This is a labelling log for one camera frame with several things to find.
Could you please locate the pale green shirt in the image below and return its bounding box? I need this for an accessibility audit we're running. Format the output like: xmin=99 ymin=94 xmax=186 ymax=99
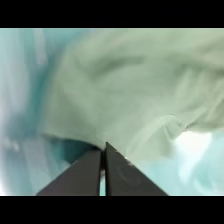
xmin=39 ymin=28 xmax=224 ymax=162

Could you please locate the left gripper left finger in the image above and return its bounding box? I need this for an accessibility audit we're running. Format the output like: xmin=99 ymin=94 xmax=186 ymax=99
xmin=35 ymin=148 xmax=102 ymax=197

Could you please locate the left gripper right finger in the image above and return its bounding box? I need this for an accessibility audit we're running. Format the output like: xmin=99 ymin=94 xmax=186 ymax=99
xmin=104 ymin=141 xmax=169 ymax=197

